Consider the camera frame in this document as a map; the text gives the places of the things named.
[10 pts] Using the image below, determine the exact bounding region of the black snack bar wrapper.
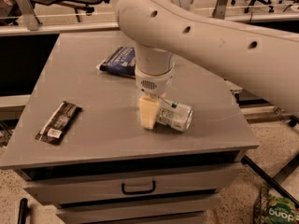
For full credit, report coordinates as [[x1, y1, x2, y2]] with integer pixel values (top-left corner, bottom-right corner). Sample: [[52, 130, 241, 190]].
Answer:
[[36, 101, 82, 146]]

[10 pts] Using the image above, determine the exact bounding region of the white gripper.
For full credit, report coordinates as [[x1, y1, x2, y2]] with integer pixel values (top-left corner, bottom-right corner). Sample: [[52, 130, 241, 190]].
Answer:
[[135, 67, 174, 130]]

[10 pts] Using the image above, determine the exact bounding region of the black wire basket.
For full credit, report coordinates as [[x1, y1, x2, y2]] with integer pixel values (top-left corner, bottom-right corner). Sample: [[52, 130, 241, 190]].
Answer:
[[253, 187, 269, 224]]

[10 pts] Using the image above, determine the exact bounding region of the black floor bar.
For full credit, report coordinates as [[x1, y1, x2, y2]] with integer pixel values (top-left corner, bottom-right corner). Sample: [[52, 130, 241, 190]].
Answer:
[[17, 198, 28, 224]]

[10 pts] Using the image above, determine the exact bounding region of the white 7up soda can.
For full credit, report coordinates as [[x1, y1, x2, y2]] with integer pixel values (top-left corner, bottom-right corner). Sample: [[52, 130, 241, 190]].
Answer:
[[156, 98, 193, 132]]

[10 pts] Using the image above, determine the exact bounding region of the grey drawer cabinet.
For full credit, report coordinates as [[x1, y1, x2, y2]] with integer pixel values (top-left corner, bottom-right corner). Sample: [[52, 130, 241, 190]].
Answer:
[[1, 31, 257, 224]]

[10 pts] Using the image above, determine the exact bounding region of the black drawer handle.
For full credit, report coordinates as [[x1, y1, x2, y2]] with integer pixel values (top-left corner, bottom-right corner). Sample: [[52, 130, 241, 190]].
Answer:
[[121, 180, 156, 195]]

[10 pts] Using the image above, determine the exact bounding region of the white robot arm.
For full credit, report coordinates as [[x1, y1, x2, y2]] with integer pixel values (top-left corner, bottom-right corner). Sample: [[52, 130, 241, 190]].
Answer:
[[116, 0, 299, 125]]

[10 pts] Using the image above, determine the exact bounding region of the metal railing frame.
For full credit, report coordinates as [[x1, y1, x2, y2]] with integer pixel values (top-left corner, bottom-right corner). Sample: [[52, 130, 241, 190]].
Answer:
[[0, 0, 291, 37]]

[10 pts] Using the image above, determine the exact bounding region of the green dang snack bag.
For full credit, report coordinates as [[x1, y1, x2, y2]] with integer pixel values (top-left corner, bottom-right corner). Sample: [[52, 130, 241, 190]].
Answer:
[[264, 195, 297, 224]]

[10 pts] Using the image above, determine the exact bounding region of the blue chip bag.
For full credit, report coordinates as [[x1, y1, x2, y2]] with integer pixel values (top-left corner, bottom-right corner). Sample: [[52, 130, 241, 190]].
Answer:
[[96, 47, 135, 77]]

